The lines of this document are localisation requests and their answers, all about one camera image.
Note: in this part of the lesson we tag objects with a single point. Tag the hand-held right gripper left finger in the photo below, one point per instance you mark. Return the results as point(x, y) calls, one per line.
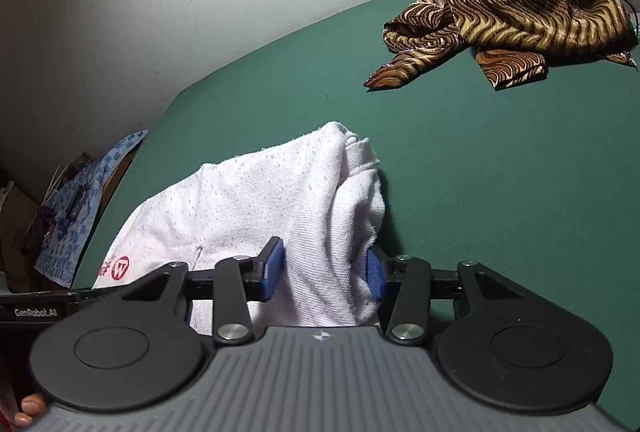
point(274, 272)

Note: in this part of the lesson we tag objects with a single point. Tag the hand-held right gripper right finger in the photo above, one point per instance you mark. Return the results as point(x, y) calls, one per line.
point(375, 277)

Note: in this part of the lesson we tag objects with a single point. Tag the white shirt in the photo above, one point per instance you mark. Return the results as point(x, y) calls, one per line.
point(250, 192)

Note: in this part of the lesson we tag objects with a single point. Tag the gold tiger-striped cloth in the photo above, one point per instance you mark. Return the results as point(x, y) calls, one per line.
point(525, 2)

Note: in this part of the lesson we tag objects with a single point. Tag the person's left hand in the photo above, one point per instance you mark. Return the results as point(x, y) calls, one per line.
point(32, 404)

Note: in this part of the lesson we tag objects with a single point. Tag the blue patterned cloth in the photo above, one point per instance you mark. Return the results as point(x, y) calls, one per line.
point(75, 242)

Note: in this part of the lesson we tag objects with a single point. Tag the small dark object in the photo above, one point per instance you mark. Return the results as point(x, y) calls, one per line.
point(75, 202)

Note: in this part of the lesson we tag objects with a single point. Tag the green table cover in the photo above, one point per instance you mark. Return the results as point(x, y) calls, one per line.
point(475, 162)

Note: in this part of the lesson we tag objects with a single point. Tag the dark wooden shelf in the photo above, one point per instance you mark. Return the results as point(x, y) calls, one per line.
point(120, 167)

